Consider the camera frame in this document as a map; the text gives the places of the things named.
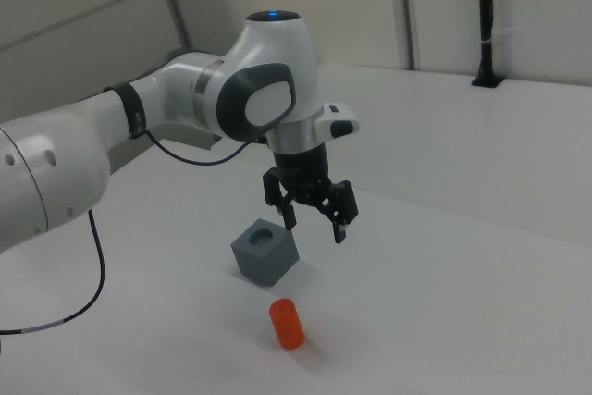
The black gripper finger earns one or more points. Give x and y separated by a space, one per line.
272 189
344 205

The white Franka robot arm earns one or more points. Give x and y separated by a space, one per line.
69 145

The grey block with hole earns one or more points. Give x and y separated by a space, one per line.
268 261

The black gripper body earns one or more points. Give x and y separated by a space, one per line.
301 170

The black pole with base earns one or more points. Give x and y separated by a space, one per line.
485 20

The orange cylinder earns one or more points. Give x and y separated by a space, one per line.
287 324

